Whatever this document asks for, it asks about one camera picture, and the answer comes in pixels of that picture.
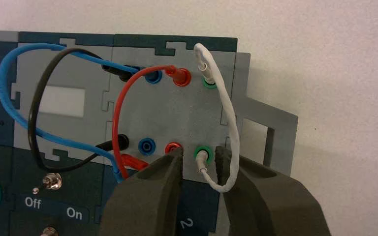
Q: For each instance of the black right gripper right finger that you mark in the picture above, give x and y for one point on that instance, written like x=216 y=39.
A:
x=273 y=208

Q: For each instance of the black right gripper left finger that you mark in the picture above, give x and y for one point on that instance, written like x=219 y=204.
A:
x=143 y=202

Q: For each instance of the blue banana socket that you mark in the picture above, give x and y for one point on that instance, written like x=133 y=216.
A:
x=146 y=146
x=153 y=77

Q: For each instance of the red banana socket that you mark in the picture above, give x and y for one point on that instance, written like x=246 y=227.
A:
x=171 y=147
x=183 y=79

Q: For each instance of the green banana socket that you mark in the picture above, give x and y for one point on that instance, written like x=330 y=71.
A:
x=209 y=85
x=208 y=153

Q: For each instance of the dark teal grey control box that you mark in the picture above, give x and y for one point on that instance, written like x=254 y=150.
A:
x=176 y=110

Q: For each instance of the white display window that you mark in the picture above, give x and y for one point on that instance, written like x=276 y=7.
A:
x=62 y=102

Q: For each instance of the metal toggle switch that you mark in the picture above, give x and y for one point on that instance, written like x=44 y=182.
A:
x=52 y=181

